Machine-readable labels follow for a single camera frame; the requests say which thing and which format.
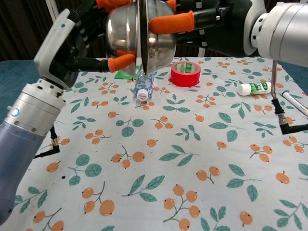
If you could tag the red tape roll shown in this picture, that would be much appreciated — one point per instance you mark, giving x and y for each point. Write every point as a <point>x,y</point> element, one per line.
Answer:
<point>185,78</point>

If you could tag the teal table cover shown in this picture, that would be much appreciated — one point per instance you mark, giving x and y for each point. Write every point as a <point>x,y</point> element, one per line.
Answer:
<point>14,79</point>

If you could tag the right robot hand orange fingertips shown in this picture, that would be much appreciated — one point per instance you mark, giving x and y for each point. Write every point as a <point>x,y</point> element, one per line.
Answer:
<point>216,26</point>

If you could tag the floral orange-fruit tablecloth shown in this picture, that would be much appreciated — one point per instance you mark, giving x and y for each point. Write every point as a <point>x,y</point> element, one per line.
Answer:
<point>154,125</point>

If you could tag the green paper packet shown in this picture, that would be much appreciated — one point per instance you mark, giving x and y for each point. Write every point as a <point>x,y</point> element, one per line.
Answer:
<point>121,75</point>

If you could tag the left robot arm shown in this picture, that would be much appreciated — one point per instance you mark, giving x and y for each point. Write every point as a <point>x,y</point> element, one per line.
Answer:
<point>26,115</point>

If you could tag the dark brown pleated curtain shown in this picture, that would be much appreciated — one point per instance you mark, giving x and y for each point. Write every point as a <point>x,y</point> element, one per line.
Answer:
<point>19,29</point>

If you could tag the white frame post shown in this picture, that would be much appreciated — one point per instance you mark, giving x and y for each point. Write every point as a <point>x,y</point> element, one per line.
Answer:
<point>201,53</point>
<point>51,7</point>

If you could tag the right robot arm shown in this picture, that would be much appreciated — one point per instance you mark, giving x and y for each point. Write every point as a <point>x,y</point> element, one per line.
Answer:
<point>286,31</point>

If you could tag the stainless steel bowl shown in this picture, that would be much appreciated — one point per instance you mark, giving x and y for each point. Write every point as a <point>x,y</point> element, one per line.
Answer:
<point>122,31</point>
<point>161,48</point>

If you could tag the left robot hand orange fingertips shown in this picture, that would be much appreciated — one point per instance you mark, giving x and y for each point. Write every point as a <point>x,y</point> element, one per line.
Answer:
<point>55,48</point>

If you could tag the white marker pen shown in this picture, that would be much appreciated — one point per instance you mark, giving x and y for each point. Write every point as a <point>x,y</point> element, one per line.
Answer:
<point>294,99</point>

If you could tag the clear plastic water bottle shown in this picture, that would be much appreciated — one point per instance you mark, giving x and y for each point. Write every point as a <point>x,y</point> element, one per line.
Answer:
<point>144,92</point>

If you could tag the white glue bottle green label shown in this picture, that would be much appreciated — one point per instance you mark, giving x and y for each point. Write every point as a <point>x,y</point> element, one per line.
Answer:
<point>255,88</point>

